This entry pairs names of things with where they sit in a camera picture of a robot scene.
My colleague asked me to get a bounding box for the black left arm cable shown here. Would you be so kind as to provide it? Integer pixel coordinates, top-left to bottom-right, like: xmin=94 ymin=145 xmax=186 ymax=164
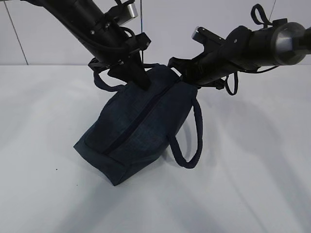
xmin=82 ymin=24 xmax=137 ymax=53

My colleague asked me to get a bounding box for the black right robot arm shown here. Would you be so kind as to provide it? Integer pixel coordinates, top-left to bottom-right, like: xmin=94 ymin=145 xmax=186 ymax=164
xmin=168 ymin=20 xmax=311 ymax=90

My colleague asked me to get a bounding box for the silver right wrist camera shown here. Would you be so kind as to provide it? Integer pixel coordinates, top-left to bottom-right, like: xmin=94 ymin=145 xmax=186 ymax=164
xmin=191 ymin=26 xmax=225 ymax=47

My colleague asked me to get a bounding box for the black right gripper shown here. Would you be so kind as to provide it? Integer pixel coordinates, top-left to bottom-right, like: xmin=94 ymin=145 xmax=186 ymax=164
xmin=167 ymin=57 xmax=224 ymax=90

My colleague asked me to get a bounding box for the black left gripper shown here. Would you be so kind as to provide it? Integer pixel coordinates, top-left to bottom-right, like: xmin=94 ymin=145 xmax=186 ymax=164
xmin=88 ymin=32 xmax=151 ymax=90

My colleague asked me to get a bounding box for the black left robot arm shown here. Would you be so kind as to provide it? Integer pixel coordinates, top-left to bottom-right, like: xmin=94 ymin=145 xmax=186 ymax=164
xmin=29 ymin=0 xmax=151 ymax=92

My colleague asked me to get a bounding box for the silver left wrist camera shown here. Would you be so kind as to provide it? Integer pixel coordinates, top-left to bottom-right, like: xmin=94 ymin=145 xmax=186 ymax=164
xmin=107 ymin=0 xmax=138 ymax=26

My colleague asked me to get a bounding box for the dark navy lunch bag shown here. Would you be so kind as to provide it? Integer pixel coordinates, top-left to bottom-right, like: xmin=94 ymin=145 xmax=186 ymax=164
xmin=74 ymin=65 xmax=203 ymax=185

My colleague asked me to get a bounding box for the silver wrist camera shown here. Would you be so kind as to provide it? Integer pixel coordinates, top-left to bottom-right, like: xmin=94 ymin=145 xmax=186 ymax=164
xmin=107 ymin=0 xmax=138 ymax=26
xmin=191 ymin=26 xmax=225 ymax=47

